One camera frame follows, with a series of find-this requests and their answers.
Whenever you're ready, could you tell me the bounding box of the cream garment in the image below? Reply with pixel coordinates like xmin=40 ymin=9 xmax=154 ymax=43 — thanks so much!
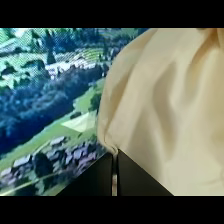
xmin=96 ymin=27 xmax=224 ymax=197

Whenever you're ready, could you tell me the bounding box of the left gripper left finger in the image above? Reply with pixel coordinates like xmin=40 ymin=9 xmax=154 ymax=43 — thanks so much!
xmin=57 ymin=152 xmax=114 ymax=197

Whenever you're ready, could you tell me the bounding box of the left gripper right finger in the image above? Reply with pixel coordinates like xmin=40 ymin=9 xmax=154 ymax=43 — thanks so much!
xmin=117 ymin=148 xmax=174 ymax=197

